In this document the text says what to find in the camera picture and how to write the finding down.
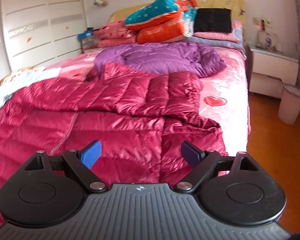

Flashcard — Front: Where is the yellow bed headboard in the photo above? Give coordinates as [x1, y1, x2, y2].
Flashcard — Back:
[108, 0, 246, 27]

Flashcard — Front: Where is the white sliding-door wardrobe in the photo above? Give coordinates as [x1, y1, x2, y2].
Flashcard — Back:
[1, 0, 87, 71]

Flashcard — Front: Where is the orange teal folded quilt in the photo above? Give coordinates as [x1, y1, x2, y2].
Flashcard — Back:
[125, 0, 198, 44]

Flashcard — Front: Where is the wall hook ornament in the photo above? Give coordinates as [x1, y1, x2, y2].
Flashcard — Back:
[94, 0, 108, 7]

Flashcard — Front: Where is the pink folded quilt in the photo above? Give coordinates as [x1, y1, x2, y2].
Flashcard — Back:
[93, 19, 137, 48]

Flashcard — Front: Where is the purple down jacket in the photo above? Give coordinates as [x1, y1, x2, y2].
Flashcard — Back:
[94, 42, 226, 79]

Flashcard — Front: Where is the crimson red down jacket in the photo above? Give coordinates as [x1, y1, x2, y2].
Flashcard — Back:
[0, 63, 226, 226]

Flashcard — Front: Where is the pink purple pillow stack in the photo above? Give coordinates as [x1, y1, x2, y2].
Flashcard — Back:
[183, 20, 244, 50]

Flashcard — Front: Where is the pink heart-print bed sheet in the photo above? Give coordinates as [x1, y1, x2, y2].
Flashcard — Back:
[0, 45, 252, 156]

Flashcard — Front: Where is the black folded garment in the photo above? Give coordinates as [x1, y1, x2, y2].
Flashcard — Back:
[194, 8, 232, 33]

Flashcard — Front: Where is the blue box by wardrobe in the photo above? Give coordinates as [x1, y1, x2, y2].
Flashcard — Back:
[77, 28, 98, 54]

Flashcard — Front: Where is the white bedside table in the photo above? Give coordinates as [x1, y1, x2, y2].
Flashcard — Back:
[246, 45, 299, 99]

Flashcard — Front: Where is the floral yellow pillow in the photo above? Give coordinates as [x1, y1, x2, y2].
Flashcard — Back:
[0, 66, 46, 87]

